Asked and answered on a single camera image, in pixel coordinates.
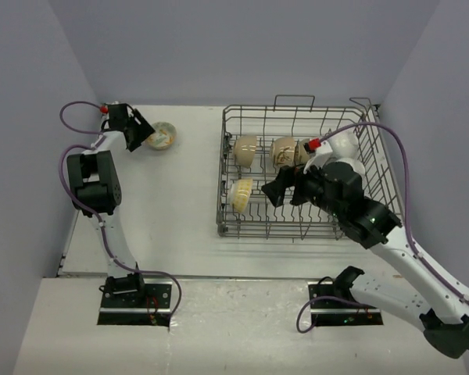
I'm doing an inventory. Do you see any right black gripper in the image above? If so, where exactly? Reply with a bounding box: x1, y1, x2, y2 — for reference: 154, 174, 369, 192
261, 156, 345, 219

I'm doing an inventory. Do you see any floral green orange bowl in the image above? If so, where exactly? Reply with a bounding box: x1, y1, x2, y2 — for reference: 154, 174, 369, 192
145, 121, 177, 151

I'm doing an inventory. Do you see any beige bowl brown leaf pattern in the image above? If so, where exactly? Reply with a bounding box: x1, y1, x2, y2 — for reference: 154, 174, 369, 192
269, 137, 296, 168

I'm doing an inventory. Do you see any yellow checkered bowl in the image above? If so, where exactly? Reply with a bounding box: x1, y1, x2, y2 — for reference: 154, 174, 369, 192
227, 178, 253, 213

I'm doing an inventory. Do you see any plain beige bowl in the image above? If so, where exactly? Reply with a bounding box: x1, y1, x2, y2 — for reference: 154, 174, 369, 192
233, 134, 257, 168

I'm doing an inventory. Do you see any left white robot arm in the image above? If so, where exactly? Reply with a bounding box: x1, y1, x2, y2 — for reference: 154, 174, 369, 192
59, 102, 155, 307

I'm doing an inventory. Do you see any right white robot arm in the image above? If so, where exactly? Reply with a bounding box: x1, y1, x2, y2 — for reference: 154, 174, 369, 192
261, 162, 469, 359

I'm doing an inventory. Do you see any beige bowl behind gripper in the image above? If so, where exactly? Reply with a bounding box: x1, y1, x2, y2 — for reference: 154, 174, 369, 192
294, 138, 315, 166

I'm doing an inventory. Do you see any white bowl rear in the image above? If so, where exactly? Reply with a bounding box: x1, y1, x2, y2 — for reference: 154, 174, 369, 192
327, 130, 360, 159

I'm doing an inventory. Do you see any white bowl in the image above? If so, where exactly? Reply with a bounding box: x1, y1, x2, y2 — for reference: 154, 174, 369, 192
327, 130, 360, 159
348, 158, 366, 176

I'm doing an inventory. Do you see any white bowl middle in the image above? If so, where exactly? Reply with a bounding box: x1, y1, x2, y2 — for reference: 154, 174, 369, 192
348, 158, 366, 176

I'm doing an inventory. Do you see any grey wire dish rack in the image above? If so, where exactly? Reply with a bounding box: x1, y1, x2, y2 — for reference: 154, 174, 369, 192
213, 92, 400, 240

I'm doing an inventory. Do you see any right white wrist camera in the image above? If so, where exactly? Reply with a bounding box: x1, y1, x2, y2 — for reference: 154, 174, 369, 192
304, 138, 333, 173

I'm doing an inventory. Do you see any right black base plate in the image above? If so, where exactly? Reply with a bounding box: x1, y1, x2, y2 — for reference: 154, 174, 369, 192
308, 279, 384, 327

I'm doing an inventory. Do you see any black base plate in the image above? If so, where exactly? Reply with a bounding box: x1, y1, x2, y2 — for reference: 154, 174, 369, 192
97, 280, 172, 327
308, 279, 384, 327

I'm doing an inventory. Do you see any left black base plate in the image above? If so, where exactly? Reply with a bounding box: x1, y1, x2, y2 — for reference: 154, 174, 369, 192
97, 280, 172, 327

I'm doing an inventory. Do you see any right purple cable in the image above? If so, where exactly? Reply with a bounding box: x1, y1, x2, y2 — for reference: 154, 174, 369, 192
296, 121, 469, 359

